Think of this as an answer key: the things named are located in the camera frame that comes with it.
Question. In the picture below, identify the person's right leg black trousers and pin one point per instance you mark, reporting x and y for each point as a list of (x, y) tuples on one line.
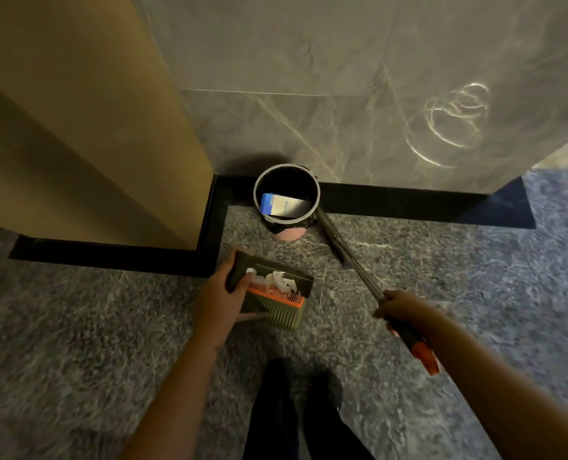
[(334, 426)]

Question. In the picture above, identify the dark green dustpan orange comb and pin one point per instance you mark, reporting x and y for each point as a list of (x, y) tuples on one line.
[(284, 311)]

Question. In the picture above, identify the person's right forearm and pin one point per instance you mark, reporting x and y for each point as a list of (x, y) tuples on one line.
[(495, 383)]

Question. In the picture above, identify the person's right fingers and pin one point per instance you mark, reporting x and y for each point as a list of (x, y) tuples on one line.
[(393, 304)]

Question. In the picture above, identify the blue and white carton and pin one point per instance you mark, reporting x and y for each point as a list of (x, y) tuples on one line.
[(284, 205)]

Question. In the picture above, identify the person's left fingers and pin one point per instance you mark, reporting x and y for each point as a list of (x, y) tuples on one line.
[(227, 269)]

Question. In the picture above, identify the person's right hand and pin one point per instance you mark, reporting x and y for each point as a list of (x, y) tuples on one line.
[(408, 308)]

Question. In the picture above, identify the round black waste bin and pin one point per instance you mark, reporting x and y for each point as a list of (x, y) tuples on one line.
[(289, 177)]

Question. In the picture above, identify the person's left forearm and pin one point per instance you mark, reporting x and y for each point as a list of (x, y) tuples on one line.
[(178, 402)]

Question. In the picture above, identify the person's left leg black trousers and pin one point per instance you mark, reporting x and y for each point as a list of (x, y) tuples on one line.
[(270, 416)]

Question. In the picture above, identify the person's left hand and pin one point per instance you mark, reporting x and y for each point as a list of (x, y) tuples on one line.
[(213, 306)]

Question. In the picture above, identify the crumpled white paper scraps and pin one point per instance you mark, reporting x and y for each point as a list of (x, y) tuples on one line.
[(279, 281)]

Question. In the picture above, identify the person's leg black trousers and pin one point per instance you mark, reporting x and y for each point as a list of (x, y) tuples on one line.
[(270, 416), (334, 426)]

